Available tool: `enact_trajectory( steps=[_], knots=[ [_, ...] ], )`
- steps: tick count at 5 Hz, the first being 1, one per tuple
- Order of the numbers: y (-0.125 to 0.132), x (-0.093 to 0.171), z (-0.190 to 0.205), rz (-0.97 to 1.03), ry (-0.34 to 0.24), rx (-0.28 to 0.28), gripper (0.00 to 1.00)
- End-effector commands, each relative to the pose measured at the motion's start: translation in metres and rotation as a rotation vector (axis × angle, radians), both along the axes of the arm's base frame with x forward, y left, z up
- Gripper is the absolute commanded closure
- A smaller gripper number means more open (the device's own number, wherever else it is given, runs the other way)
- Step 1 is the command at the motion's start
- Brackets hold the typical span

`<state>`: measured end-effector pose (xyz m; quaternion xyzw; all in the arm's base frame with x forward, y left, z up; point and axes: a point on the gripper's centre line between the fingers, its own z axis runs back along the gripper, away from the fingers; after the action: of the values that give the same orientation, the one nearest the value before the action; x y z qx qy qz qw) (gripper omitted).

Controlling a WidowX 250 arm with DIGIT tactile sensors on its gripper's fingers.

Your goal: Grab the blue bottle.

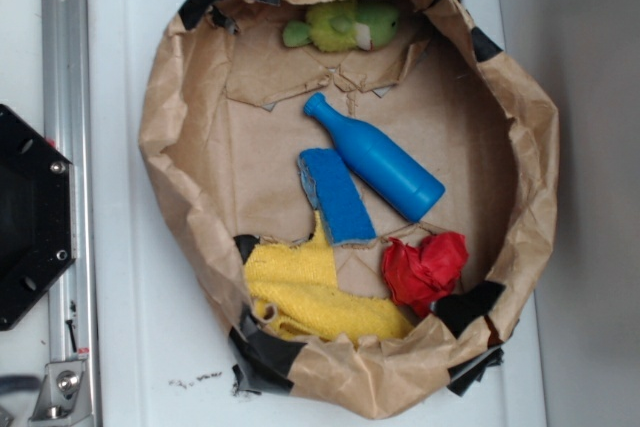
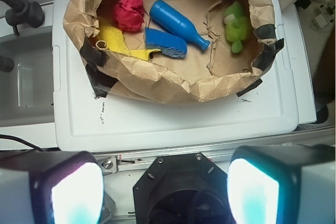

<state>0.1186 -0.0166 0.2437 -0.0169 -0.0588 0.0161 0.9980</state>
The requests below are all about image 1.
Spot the aluminium frame rail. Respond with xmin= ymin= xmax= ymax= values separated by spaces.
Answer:
xmin=42 ymin=0 xmax=103 ymax=426

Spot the blue plastic bottle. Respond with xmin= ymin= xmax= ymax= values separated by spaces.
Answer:
xmin=303 ymin=93 xmax=445 ymax=223

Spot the yellow terry cloth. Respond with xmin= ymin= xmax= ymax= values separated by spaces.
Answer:
xmin=244 ymin=212 xmax=413 ymax=344

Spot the black hexagonal mount plate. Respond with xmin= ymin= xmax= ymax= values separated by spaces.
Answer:
xmin=0 ymin=105 xmax=74 ymax=331

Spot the brown paper bin liner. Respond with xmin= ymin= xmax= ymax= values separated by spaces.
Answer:
xmin=139 ymin=0 xmax=559 ymax=419

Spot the green plush toy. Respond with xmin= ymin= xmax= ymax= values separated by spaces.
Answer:
xmin=282 ymin=0 xmax=400 ymax=53

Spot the white tray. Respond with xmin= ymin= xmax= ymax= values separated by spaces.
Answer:
xmin=88 ymin=0 xmax=547 ymax=426

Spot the red crumpled paper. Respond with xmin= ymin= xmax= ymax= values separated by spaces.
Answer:
xmin=381 ymin=232 xmax=469 ymax=318

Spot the blue sponge block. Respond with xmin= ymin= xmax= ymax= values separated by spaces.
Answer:
xmin=297 ymin=148 xmax=376 ymax=246

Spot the metal corner bracket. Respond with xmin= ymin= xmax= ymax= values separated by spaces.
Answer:
xmin=28 ymin=360 xmax=92 ymax=426

